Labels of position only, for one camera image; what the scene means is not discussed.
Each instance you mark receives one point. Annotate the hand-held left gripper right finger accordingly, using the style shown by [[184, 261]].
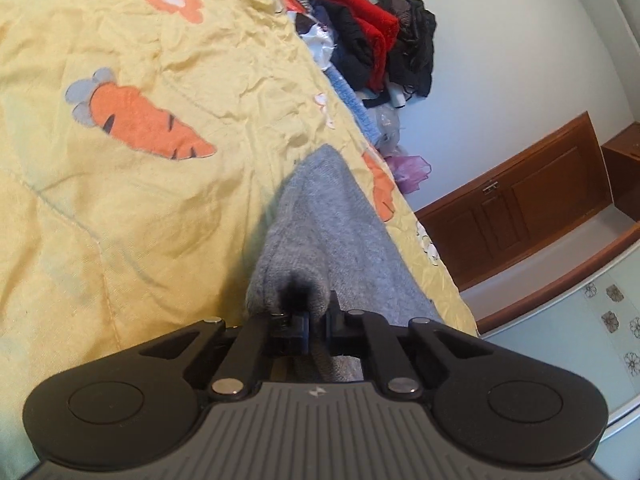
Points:
[[331, 331]]

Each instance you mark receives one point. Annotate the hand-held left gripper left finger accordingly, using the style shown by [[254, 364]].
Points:
[[300, 331]]

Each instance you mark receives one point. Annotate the grey sweater with navy sleeves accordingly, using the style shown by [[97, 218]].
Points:
[[325, 220]]

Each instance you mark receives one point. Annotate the pile of dark and red clothes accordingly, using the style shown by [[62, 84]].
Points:
[[380, 40]]

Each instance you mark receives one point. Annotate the pink plastic bag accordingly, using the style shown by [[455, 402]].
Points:
[[410, 172]]

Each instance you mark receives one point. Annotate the yellow carrot print blanket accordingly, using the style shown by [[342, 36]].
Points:
[[150, 200]]

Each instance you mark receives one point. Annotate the grey plastic bag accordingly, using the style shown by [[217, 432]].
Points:
[[389, 127]]

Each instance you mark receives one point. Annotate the blue knitted cloth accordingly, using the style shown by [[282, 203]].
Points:
[[352, 102]]

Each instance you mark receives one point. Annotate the brown wooden door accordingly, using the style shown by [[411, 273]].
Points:
[[530, 200]]

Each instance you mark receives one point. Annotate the white cabinet with flower pattern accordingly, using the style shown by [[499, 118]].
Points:
[[575, 345]]

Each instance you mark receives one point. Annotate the white patterned cloth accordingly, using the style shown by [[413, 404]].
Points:
[[317, 45]]

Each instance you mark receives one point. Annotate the wooden door frame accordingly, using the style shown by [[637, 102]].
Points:
[[622, 180]]

